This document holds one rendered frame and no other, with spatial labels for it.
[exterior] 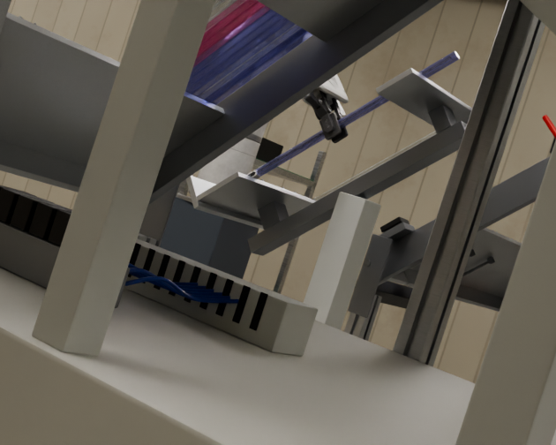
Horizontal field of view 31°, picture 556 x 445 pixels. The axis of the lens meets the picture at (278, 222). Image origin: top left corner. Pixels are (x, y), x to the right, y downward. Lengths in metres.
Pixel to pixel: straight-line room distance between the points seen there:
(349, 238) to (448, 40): 4.42
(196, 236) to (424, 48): 4.02
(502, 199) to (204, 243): 0.71
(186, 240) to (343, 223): 0.62
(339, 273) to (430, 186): 4.20
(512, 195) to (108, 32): 5.56
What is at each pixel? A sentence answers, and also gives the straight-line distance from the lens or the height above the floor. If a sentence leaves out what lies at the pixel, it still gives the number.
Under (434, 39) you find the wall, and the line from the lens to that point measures 6.21.
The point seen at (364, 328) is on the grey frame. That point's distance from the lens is 2.10.
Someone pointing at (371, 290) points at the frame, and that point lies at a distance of 2.08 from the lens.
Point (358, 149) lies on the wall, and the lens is 6.19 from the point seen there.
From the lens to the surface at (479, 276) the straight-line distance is 2.48.
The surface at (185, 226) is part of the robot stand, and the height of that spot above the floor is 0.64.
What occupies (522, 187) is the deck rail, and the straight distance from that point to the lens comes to 2.03.
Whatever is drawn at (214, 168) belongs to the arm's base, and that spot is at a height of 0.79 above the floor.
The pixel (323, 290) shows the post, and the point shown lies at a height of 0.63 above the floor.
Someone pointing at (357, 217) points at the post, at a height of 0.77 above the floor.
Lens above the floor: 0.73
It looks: level
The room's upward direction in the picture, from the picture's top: 18 degrees clockwise
